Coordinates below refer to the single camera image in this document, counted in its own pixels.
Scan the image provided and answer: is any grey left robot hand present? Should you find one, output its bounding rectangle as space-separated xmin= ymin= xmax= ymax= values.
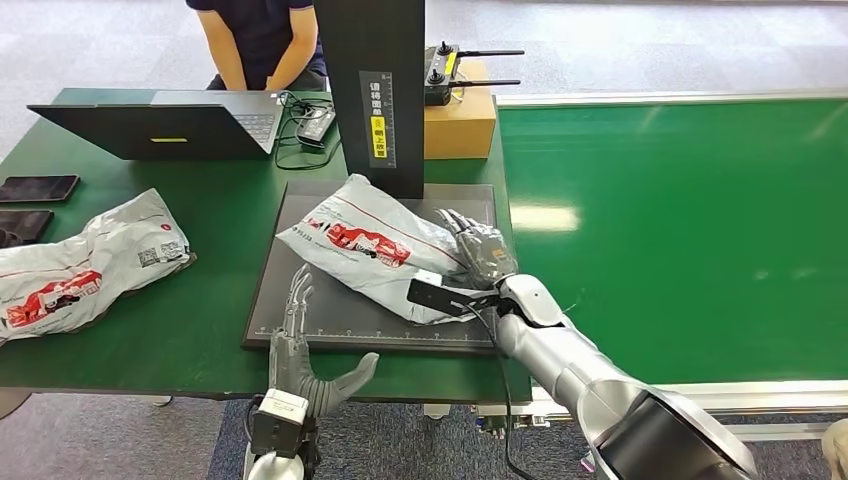
xmin=268 ymin=263 xmax=380 ymax=419

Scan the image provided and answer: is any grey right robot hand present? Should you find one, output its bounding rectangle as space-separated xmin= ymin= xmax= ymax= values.
xmin=433 ymin=208 xmax=519 ymax=289

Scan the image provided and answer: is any grey courier bag red print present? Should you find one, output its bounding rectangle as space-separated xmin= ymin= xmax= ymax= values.
xmin=0 ymin=188 xmax=197 ymax=346
xmin=276 ymin=173 xmax=505 ymax=326

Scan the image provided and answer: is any brown cardboard box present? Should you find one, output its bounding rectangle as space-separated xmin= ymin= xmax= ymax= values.
xmin=423 ymin=59 xmax=498 ymax=160

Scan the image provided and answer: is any green conveyor belt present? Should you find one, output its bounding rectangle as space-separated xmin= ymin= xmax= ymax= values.
xmin=496 ymin=97 xmax=848 ymax=386

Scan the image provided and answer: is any black inbound scanner machine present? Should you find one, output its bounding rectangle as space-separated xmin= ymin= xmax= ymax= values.
xmin=241 ymin=0 xmax=499 ymax=356

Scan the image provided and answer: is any yellow and grey label sticker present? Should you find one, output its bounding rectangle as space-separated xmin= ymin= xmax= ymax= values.
xmin=359 ymin=70 xmax=397 ymax=170

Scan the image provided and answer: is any green table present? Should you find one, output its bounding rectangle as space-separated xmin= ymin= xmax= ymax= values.
xmin=0 ymin=87 xmax=531 ymax=405

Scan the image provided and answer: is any black remote controller with antennas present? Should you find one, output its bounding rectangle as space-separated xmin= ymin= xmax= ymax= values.
xmin=423 ymin=40 xmax=526 ymax=107

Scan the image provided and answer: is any black power adapter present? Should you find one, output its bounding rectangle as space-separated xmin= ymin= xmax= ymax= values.
xmin=296 ymin=105 xmax=337 ymax=148

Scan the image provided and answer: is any dark laptop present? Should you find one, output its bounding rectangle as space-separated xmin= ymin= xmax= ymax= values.
xmin=27 ymin=90 xmax=286 ymax=162

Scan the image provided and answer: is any person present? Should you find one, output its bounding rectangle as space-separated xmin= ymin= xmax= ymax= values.
xmin=185 ymin=0 xmax=329 ymax=92

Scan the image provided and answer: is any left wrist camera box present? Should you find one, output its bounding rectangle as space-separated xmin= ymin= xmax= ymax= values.
xmin=250 ymin=389 xmax=311 ymax=460

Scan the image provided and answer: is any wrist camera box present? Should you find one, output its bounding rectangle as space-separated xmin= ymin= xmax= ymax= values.
xmin=405 ymin=268 xmax=501 ymax=319
xmin=250 ymin=389 xmax=311 ymax=460

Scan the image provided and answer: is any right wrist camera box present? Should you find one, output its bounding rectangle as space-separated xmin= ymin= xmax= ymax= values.
xmin=405 ymin=268 xmax=501 ymax=319

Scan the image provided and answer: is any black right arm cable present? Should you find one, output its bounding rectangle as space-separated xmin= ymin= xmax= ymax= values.
xmin=450 ymin=301 xmax=531 ymax=480

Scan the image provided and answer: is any black power cable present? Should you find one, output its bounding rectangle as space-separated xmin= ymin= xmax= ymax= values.
xmin=272 ymin=91 xmax=342 ymax=172

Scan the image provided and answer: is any aluminium conveyor frame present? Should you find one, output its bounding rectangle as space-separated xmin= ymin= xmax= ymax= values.
xmin=493 ymin=89 xmax=848 ymax=442

